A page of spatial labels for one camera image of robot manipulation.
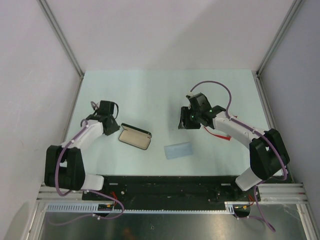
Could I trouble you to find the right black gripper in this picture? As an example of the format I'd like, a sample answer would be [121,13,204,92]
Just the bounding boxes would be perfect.
[178,106,201,130]

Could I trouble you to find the blue cleaning cloth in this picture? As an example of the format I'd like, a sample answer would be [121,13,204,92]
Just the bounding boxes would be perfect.
[164,142,193,160]

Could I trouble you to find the black glasses case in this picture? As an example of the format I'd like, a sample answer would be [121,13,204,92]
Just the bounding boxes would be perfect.
[118,123,152,150]

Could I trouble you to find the red sunglasses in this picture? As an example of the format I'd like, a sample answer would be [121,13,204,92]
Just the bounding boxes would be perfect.
[202,126,232,141]

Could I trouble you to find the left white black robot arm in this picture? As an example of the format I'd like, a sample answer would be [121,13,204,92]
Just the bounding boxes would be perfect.
[44,100,120,200]

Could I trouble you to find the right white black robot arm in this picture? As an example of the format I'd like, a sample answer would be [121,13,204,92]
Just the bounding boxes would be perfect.
[178,93,290,201]

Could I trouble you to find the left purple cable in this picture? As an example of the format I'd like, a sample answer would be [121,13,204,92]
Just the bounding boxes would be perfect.
[47,101,126,226]

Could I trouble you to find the purple cable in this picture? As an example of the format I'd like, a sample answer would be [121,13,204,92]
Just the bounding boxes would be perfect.
[47,101,126,226]
[190,80,290,232]

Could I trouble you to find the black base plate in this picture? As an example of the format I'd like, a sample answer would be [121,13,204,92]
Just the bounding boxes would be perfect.
[81,174,293,211]

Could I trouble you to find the white cable duct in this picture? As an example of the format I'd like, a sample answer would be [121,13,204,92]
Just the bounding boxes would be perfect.
[46,202,244,215]

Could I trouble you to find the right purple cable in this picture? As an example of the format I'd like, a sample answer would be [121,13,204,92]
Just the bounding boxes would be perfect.
[190,80,290,232]

